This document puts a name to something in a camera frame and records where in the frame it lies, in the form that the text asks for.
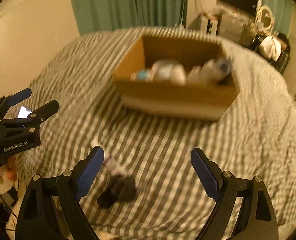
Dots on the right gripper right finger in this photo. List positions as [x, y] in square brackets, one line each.
[256, 218]

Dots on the green curtain right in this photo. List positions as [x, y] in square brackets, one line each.
[282, 12]

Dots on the smartphone with lit screen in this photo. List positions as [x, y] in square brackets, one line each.
[23, 112]

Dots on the green curtain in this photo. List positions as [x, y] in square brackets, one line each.
[109, 15]
[282, 12]

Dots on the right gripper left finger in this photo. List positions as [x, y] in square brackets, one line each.
[37, 218]

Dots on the green curtain left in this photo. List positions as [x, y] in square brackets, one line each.
[109, 15]

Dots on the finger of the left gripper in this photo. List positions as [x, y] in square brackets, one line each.
[8, 101]
[40, 112]

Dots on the white garment on chair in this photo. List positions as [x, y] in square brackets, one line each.
[270, 48]

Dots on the left human hand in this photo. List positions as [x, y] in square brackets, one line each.
[11, 171]

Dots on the white bottle in box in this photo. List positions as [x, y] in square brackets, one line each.
[170, 71]

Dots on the white toy teal top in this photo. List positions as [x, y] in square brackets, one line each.
[143, 75]

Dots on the round white vanity mirror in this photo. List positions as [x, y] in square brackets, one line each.
[264, 19]

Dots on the checkered bed duvet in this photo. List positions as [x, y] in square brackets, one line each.
[256, 136]

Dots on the white toothpaste tube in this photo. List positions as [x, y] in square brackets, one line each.
[113, 167]

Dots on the grey pouch in box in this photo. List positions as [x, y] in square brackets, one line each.
[211, 73]

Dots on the cardboard box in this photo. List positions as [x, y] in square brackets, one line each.
[162, 98]

